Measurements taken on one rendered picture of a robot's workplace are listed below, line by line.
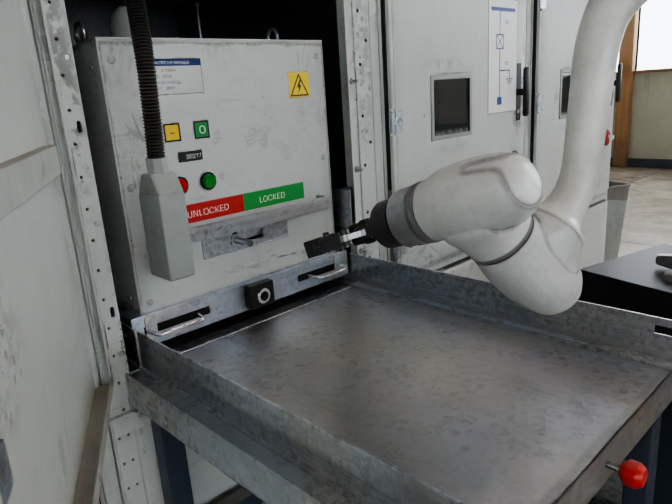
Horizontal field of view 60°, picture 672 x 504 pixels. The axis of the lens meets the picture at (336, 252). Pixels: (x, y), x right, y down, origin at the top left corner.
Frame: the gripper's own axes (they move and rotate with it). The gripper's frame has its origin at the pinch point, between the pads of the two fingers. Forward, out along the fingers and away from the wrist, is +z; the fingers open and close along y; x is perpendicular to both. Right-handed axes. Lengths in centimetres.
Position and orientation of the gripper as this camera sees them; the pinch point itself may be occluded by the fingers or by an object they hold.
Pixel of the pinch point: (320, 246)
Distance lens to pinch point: 102.0
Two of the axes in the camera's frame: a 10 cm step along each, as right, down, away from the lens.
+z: -6.4, 1.9, 7.5
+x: -3.0, -9.5, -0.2
